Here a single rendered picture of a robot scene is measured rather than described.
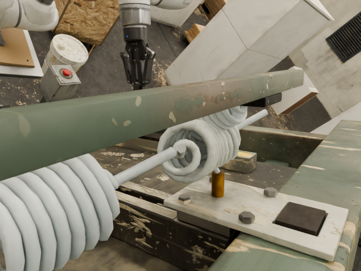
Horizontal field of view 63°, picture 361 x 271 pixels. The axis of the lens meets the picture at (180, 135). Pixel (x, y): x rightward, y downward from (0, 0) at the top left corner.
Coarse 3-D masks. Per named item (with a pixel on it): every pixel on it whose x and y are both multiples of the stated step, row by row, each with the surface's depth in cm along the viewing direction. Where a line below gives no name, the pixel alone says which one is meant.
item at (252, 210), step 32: (224, 128) 33; (128, 192) 49; (160, 192) 47; (192, 192) 38; (224, 192) 38; (256, 192) 38; (128, 224) 45; (160, 224) 41; (192, 224) 38; (224, 224) 32; (256, 224) 31; (160, 256) 42; (192, 256) 38; (320, 256) 26
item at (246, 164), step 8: (120, 144) 98; (128, 144) 96; (136, 144) 94; (144, 144) 92; (152, 144) 90; (152, 152) 90; (248, 152) 76; (232, 160) 75; (240, 160) 73; (248, 160) 72; (232, 168) 75; (240, 168) 74; (248, 168) 73
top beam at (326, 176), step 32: (352, 128) 74; (320, 160) 52; (352, 160) 51; (288, 192) 40; (320, 192) 40; (352, 192) 39; (352, 224) 32; (224, 256) 27; (256, 256) 27; (288, 256) 27; (352, 256) 35
